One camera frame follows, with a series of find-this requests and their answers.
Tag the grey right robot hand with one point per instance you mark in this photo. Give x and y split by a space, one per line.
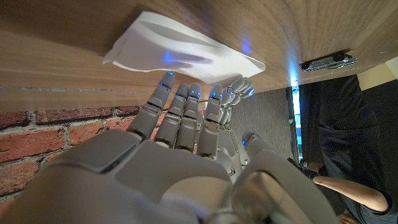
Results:
140 180

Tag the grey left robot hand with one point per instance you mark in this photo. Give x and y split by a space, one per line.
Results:
230 140

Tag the white receipt paper strip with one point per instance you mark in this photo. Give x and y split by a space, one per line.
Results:
174 49

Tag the bare person forearm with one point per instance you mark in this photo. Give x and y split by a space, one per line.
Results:
351 191

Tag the red brick print backdrop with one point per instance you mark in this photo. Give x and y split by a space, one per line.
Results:
31 143

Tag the person in dark trousers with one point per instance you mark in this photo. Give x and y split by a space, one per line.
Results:
342 109

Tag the small dark metal clip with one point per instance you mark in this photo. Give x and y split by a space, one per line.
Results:
326 63

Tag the yellow floor mat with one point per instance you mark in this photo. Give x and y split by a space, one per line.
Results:
373 77

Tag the white floor board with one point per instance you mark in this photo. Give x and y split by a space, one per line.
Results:
393 67

